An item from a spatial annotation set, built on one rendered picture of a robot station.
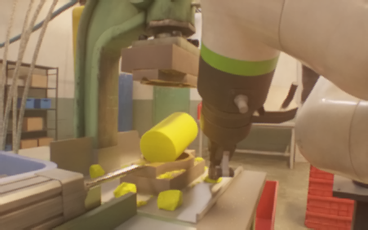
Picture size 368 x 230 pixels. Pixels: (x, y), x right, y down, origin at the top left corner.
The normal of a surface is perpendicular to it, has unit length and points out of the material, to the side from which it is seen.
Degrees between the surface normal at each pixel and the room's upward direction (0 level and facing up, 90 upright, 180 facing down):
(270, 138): 90
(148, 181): 90
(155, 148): 106
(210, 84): 115
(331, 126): 81
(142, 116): 90
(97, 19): 90
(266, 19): 125
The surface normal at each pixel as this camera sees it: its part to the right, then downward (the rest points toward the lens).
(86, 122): -0.39, 0.02
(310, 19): -0.82, 0.33
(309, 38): -0.83, 0.50
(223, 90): -0.43, 0.59
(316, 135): -0.96, 0.04
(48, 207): 0.92, 0.04
